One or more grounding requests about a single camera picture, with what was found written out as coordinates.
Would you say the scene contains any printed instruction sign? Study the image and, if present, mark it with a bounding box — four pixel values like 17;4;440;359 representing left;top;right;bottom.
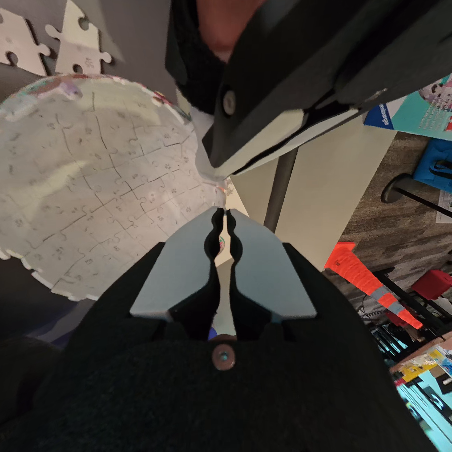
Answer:
436;191;452;224

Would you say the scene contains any puzzle instruction sheet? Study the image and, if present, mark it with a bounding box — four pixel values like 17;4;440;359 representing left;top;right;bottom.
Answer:
212;177;249;269

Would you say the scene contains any colourful puzzle box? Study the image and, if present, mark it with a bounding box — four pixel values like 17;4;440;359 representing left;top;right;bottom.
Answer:
364;73;452;142

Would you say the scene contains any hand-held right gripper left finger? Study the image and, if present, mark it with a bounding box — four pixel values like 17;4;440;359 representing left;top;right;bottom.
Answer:
129;208;225;340

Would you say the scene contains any person's left hand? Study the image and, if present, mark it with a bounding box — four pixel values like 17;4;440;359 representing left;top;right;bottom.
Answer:
196;0;263;63

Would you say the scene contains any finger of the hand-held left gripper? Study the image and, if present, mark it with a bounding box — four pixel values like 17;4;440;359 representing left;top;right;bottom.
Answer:
211;109;308;180
231;108;369;176

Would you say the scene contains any blue tote bag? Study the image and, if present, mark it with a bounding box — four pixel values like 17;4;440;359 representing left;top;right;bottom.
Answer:
413;138;452;193

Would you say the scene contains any white puzzle piece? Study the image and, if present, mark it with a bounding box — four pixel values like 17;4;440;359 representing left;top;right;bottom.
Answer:
0;7;51;77
45;0;114;75

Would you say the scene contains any red plastic bin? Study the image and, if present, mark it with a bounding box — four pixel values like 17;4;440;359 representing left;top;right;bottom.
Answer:
411;269;452;301

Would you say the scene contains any wooden top table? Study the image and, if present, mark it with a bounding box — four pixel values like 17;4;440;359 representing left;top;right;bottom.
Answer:
388;332;452;392

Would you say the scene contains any colourful puzzle ball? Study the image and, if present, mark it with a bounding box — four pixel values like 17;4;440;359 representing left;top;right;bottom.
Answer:
0;72;228;302

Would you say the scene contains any orange traffic cone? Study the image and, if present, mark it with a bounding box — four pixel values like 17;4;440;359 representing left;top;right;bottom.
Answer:
324;242;424;331

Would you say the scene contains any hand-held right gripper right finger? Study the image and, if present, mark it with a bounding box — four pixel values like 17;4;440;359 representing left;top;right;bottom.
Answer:
227;209;318;341

